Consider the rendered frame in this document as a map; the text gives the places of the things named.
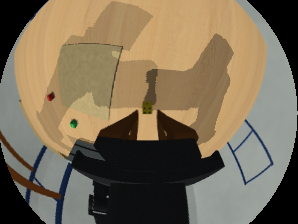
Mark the red die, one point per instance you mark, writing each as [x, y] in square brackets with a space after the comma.
[50, 97]

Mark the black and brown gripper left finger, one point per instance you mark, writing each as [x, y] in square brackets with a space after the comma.
[122, 128]

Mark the yellow die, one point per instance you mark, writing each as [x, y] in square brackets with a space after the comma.
[147, 108]

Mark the green die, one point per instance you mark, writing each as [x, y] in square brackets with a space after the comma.
[73, 123]

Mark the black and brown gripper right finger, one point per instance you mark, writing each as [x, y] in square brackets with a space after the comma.
[173, 128]

